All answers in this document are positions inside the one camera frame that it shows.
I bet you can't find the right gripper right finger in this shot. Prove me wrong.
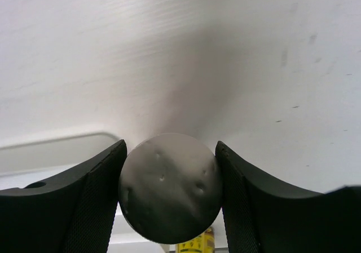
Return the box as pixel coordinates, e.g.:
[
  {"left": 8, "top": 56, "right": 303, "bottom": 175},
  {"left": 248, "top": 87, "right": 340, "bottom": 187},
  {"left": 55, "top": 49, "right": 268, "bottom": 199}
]
[{"left": 215, "top": 142, "right": 360, "bottom": 252}]

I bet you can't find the blue-label shaker bottle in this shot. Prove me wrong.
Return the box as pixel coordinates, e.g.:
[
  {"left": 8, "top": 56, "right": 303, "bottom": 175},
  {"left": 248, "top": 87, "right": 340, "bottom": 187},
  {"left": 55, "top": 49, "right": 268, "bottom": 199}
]
[{"left": 118, "top": 133, "right": 223, "bottom": 245}]

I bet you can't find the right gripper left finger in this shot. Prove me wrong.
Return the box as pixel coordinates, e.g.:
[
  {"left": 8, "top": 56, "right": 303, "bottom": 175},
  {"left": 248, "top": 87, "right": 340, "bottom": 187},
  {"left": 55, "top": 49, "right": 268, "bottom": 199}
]
[{"left": 1, "top": 140, "right": 127, "bottom": 252}]

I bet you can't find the white divided tray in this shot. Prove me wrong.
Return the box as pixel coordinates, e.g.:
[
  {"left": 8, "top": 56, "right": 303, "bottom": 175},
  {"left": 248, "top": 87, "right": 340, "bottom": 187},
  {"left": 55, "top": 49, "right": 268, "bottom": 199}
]
[{"left": 1, "top": 132, "right": 119, "bottom": 188}]

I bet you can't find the yellow small bottle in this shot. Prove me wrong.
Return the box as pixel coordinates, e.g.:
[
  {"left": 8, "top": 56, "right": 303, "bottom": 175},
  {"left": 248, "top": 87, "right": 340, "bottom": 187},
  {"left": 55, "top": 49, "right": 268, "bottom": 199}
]
[{"left": 175, "top": 227, "right": 215, "bottom": 253}]

